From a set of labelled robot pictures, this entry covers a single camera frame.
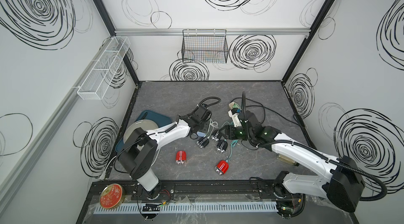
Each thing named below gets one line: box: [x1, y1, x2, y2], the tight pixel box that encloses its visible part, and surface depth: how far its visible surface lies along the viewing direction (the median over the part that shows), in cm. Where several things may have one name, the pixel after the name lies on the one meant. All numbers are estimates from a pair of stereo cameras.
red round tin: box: [99, 183, 126, 210], surface depth 71 cm
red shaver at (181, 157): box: [175, 150, 187, 165], surface depth 83 cm
